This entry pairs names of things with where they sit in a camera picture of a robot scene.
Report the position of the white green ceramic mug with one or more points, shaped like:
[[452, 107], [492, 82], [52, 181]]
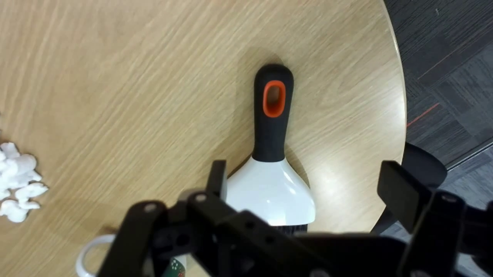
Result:
[[95, 252]]

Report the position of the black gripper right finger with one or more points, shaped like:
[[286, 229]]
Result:
[[401, 193]]

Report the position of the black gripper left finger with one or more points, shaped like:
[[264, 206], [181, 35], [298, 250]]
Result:
[[218, 178]]

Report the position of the round wooden table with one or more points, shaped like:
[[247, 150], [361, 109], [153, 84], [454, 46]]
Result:
[[127, 101]]

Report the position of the white black hand broom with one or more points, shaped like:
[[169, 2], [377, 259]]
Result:
[[267, 186]]

